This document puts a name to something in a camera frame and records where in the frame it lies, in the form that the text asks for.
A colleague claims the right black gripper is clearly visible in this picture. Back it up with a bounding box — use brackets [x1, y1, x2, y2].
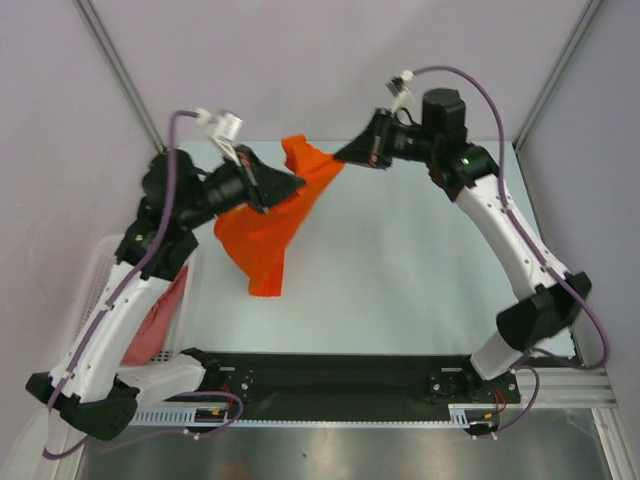
[336, 109, 438, 171]

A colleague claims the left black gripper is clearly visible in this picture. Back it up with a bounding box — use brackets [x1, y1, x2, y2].
[182, 144, 308, 229]

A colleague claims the orange t shirt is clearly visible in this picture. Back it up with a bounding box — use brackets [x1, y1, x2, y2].
[213, 135, 344, 298]

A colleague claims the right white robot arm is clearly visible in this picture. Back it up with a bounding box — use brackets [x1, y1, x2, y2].
[334, 88, 591, 401]

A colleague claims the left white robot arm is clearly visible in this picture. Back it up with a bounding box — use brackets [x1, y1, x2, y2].
[26, 145, 305, 441]

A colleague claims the white plastic basket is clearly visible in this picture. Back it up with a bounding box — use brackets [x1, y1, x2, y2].
[63, 234, 203, 367]

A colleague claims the pink t shirt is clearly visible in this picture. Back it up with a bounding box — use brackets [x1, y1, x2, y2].
[121, 266, 188, 366]

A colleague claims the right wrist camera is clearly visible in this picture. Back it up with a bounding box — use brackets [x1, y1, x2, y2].
[386, 70, 414, 114]

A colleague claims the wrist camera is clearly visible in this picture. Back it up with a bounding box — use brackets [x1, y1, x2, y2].
[195, 108, 243, 165]
[386, 70, 414, 114]

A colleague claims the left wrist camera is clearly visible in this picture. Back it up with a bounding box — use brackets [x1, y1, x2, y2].
[195, 108, 243, 165]

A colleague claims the left aluminium frame post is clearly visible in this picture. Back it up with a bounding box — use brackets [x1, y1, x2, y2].
[71, 0, 166, 153]

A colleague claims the aluminium frame post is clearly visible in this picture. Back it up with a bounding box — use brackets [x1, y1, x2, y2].
[512, 0, 608, 153]
[71, 0, 166, 153]

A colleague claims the right aluminium frame post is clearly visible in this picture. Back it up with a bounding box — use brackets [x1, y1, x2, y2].
[512, 0, 608, 153]

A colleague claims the white cable duct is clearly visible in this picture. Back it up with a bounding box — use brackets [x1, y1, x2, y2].
[130, 404, 497, 429]

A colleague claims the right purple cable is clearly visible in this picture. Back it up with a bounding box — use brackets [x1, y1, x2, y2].
[414, 64, 614, 441]

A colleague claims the purple cable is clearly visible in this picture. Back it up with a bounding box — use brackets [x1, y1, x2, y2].
[414, 64, 614, 441]
[42, 110, 244, 460]

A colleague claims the aluminium frame rail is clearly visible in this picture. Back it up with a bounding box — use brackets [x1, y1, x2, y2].
[516, 368, 616, 409]

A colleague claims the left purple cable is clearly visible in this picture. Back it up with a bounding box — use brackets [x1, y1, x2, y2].
[42, 110, 244, 460]

